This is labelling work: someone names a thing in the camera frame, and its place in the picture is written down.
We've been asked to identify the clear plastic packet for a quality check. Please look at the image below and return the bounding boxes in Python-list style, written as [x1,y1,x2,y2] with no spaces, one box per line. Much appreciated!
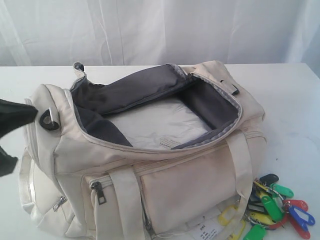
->
[108,97,211,150]

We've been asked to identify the white paper tag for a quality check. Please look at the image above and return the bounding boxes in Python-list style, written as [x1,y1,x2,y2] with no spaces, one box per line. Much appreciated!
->
[187,215,232,240]

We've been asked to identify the colourful key tag bunch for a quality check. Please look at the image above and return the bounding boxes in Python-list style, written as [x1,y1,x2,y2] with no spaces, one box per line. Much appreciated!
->
[228,173,316,240]

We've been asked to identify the cream duffel bag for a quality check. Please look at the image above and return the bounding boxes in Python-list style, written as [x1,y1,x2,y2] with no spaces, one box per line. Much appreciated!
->
[19,61,267,240]

